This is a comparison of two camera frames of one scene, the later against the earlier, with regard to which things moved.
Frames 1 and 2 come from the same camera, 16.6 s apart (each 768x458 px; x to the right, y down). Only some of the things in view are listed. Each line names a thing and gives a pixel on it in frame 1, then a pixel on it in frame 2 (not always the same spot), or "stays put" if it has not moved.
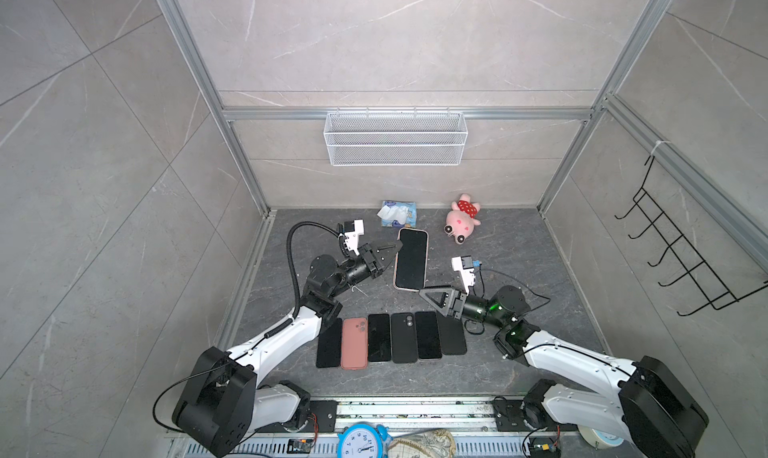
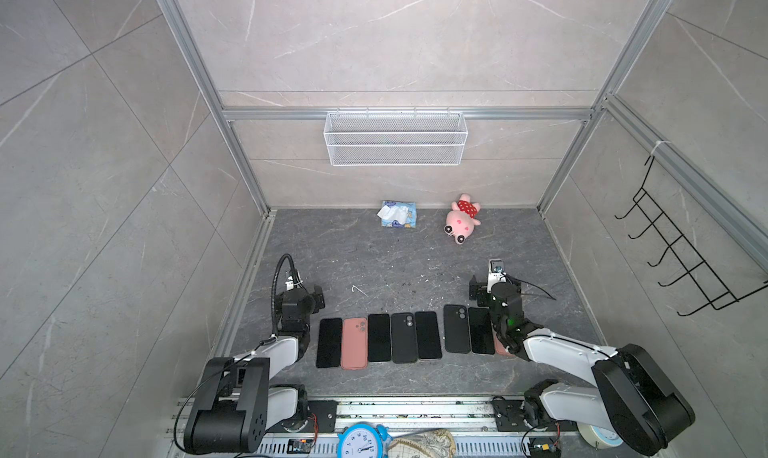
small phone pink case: (411, 260) → (481, 330)
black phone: (428, 335) stays put
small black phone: (403, 337) stays put
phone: (329, 345) stays put
